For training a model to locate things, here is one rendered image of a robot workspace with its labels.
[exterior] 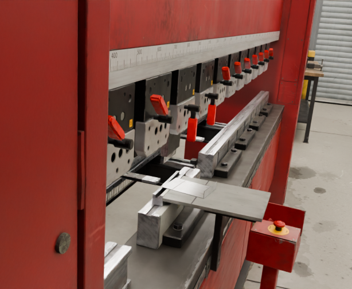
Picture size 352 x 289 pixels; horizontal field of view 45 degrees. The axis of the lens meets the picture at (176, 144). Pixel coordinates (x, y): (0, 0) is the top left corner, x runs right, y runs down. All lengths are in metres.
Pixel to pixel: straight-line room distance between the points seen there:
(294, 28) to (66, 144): 3.05
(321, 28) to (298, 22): 5.53
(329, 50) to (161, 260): 7.89
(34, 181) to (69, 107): 0.04
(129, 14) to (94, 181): 0.54
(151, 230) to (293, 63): 2.31
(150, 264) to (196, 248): 0.15
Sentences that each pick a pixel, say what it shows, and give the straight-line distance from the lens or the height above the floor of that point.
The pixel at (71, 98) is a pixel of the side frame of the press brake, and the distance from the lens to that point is 0.21.
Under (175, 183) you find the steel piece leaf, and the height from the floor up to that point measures 1.00.
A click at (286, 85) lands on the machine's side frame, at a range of 3.25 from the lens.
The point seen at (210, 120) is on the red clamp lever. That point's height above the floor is 1.17.
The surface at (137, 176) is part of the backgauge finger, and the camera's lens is 1.24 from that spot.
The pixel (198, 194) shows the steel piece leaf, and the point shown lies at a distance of 1.16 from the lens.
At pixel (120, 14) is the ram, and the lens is 0.72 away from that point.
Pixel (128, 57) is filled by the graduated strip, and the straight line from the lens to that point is 0.75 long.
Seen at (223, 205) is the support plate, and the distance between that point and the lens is 1.11.
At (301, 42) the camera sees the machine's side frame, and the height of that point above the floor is 1.33.
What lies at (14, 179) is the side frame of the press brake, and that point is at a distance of 0.18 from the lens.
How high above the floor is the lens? 1.46
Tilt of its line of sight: 17 degrees down
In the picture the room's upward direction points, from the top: 4 degrees clockwise
